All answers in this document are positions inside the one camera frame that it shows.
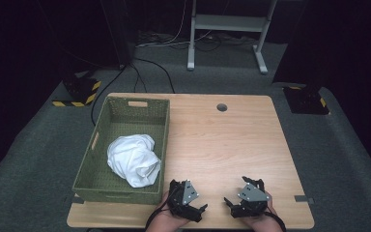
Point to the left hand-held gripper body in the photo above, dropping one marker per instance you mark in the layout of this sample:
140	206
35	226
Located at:
188	193

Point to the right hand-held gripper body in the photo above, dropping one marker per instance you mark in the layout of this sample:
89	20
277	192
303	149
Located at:
252	193

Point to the white cloth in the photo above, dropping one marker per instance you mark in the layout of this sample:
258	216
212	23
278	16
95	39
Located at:
133	159

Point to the green woven basket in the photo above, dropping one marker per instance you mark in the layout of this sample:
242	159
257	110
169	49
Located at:
125	121

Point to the person's right hand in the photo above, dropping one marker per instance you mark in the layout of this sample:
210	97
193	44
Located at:
261	222

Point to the person's left hand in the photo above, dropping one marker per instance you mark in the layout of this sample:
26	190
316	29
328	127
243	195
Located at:
165	222

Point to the grey tape strip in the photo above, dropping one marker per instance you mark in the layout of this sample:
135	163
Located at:
303	198
78	199

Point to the black yellow striped base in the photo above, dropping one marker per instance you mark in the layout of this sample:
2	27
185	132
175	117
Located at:
80	90
306	100

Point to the grey metal stand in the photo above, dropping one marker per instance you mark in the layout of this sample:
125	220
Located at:
228	22

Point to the dark upright post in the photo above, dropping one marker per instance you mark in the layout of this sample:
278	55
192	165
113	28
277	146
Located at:
117	32

